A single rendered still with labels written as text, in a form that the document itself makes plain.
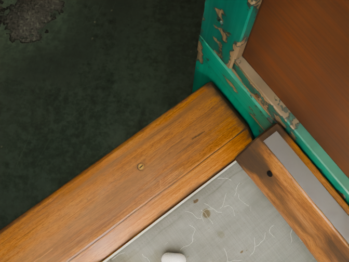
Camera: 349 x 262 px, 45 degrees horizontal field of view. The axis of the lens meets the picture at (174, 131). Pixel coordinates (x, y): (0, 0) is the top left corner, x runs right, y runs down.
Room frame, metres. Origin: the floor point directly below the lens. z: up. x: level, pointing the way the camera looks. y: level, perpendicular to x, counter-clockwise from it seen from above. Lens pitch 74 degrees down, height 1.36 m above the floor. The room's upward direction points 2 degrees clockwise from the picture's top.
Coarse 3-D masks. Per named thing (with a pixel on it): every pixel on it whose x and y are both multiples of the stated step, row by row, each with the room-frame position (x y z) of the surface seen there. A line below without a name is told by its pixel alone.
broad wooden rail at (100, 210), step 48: (192, 96) 0.22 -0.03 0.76; (144, 144) 0.14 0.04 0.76; (192, 144) 0.15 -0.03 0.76; (240, 144) 0.15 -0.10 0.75; (96, 192) 0.07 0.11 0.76; (144, 192) 0.07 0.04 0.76; (192, 192) 0.08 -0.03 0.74; (0, 240) 0.00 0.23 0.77; (48, 240) 0.00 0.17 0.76; (96, 240) 0.01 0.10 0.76
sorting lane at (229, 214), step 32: (224, 192) 0.08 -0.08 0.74; (256, 192) 0.08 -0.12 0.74; (160, 224) 0.03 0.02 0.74; (192, 224) 0.03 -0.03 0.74; (224, 224) 0.03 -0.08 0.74; (256, 224) 0.04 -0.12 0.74; (128, 256) -0.01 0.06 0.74; (160, 256) -0.01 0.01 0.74; (192, 256) -0.01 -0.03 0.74; (224, 256) -0.01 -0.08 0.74; (256, 256) -0.01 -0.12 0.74; (288, 256) -0.01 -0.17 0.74
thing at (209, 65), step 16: (208, 48) 0.26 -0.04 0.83; (208, 64) 0.26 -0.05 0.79; (224, 64) 0.24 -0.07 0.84; (208, 80) 0.26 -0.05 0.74; (224, 80) 0.23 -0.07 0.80; (224, 96) 0.23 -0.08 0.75; (240, 96) 0.20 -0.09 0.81; (240, 112) 0.20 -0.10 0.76; (256, 112) 0.18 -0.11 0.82; (256, 128) 0.17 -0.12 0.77
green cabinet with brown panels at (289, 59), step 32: (224, 0) 0.26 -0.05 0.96; (256, 0) 0.23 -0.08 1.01; (288, 0) 0.22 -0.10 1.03; (320, 0) 0.20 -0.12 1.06; (224, 32) 0.25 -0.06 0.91; (256, 32) 0.23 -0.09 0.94; (288, 32) 0.20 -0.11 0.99; (320, 32) 0.18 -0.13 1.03; (256, 64) 0.22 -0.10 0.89; (288, 64) 0.19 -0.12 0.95; (320, 64) 0.17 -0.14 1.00; (256, 96) 0.19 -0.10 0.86; (288, 96) 0.17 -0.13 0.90; (320, 96) 0.15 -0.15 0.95; (288, 128) 0.14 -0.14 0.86; (320, 128) 0.13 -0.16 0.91; (320, 160) 0.10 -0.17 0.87
